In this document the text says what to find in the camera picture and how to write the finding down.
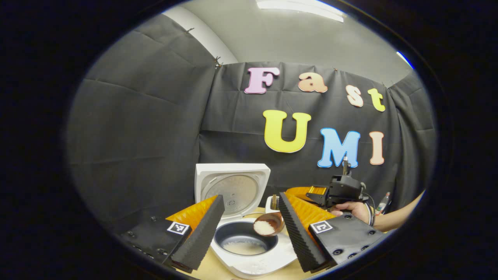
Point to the clear plastic water bottle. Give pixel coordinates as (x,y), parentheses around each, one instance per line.
(383,204)

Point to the small ceiling light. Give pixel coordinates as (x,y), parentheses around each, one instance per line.
(404,59)

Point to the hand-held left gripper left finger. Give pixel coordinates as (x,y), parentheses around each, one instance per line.
(202,233)

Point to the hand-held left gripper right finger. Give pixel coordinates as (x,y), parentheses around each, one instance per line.
(301,233)

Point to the black backdrop cloth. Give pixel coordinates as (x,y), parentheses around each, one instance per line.
(148,124)

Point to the brown wooden spoon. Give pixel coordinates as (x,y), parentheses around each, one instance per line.
(277,219)

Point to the white toaster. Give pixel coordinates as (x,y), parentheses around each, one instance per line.
(268,204)

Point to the white rice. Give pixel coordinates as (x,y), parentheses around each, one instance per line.
(245,247)
(264,228)

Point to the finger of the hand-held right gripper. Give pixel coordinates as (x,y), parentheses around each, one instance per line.
(307,191)

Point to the toasted bread slice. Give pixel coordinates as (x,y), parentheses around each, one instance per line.
(274,201)

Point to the white rice cooker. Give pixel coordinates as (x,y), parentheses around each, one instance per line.
(233,186)

